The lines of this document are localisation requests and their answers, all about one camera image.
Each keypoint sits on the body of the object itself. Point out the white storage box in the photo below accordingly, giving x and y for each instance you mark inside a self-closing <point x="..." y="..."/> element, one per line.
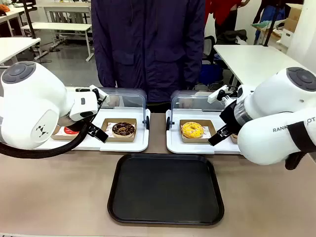
<point x="287" y="37"/>

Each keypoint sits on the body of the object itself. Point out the person's right forearm navy sleeve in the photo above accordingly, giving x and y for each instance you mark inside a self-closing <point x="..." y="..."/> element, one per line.
<point x="106" y="66"/>

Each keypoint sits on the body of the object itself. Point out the red glazed donut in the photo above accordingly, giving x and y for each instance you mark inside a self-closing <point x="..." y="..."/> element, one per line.
<point x="70" y="130"/>

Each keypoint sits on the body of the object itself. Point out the person's left forearm navy sleeve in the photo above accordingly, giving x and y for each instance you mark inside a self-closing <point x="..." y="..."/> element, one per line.
<point x="193" y="66"/>

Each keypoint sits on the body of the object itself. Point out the white display tray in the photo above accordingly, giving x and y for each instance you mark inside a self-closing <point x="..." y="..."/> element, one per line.
<point x="177" y="148"/>
<point x="123" y="146"/>

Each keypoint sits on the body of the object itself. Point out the black serving tray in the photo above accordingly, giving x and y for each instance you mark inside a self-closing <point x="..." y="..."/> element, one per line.
<point x="165" y="190"/>

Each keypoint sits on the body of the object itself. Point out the white slatted table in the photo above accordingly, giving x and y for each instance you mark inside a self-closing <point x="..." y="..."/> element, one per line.
<point x="66" y="12"/>

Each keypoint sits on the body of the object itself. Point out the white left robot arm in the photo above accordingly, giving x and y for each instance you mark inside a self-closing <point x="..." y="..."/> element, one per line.
<point x="29" y="98"/>

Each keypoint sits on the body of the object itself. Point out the chocolate sprinkled donut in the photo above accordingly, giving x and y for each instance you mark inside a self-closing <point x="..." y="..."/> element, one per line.
<point x="123" y="129"/>

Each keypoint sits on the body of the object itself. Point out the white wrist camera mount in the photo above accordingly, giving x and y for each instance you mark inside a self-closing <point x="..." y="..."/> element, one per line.
<point x="216" y="95"/>
<point x="94" y="89"/>

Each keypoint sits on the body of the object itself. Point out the cardboard donut tray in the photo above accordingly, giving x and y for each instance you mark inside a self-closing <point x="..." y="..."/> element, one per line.
<point x="108" y="138"/>
<point x="58" y="136"/>
<point x="234" y="139"/>
<point x="209" y="138"/>

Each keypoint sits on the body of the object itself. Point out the blue hanging jacket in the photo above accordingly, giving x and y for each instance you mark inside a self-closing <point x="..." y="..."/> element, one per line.
<point x="264" y="12"/>

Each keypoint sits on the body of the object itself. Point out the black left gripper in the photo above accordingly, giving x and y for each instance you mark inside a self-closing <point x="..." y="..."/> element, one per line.
<point x="91" y="121"/>

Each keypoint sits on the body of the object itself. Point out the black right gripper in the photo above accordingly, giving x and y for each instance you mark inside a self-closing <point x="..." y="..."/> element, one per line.
<point x="230" y="113"/>

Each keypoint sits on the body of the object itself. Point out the black bag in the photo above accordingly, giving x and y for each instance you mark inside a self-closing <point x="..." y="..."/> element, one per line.
<point x="232" y="37"/>

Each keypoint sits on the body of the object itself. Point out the black office chair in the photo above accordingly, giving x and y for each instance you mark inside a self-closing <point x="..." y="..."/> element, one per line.
<point x="209" y="49"/>

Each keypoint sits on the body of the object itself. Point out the person in navy jacket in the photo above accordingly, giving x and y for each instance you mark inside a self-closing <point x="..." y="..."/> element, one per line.
<point x="148" y="49"/>

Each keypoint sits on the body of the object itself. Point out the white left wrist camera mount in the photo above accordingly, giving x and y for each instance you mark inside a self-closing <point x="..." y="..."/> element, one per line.
<point x="94" y="89"/>

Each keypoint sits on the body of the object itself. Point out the yellow sprinkled donut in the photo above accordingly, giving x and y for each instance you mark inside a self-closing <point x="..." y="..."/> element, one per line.
<point x="192" y="130"/>

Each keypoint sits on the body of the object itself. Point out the person in red top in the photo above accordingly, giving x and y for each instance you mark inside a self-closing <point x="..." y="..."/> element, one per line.
<point x="227" y="12"/>

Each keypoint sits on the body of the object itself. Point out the black stand pole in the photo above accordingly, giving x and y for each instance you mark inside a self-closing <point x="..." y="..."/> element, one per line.
<point x="29" y="19"/>
<point x="269" y="24"/>

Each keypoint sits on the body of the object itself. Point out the white table with rounded corner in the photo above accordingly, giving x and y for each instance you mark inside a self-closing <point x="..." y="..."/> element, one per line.
<point x="14" y="48"/>

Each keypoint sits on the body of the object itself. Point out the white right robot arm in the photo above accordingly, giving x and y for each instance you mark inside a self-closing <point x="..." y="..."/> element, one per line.
<point x="271" y="103"/>

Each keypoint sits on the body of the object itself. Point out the brown cardboard box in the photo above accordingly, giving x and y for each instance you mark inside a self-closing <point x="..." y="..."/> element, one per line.
<point x="293" y="17"/>

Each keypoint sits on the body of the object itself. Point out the white bench table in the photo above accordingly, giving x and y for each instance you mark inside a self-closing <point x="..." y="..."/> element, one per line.
<point x="56" y="26"/>

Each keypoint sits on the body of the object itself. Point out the clear plastic display lid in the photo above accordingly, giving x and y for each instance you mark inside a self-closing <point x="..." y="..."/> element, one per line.
<point x="133" y="98"/>
<point x="187" y="98"/>

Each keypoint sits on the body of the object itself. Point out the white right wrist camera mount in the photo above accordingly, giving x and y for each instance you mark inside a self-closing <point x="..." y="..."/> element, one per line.
<point x="216" y="95"/>

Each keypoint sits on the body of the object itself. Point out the large white table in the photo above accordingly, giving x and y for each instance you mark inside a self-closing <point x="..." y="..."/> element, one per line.
<point x="254" y="61"/>

